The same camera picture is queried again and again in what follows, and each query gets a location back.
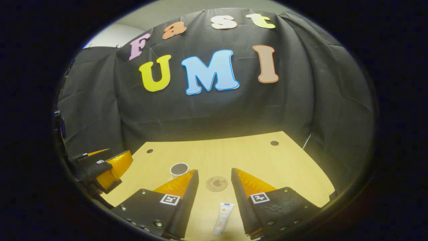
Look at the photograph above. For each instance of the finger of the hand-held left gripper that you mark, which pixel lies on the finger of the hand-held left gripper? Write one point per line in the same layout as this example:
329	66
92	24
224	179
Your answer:
95	153
115	169

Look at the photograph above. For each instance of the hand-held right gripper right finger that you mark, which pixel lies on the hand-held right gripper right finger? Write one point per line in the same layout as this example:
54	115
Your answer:
242	204

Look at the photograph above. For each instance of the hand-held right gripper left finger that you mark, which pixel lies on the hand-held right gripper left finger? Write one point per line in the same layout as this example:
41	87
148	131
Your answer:
187	204

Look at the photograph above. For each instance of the white toothpaste tube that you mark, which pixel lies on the white toothpaste tube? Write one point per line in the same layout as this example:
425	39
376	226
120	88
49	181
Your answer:
223	217

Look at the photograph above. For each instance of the round wooden coaster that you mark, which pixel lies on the round wooden coaster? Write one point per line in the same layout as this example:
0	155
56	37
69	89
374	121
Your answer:
216	183

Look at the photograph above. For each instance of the white cup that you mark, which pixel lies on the white cup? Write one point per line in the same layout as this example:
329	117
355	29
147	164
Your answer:
179	170

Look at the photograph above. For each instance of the wooden desktop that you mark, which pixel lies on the wooden desktop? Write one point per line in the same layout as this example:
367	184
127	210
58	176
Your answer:
214	157

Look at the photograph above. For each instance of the black backdrop cloth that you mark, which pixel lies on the black backdrop cloth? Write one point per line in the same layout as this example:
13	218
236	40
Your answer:
207	113

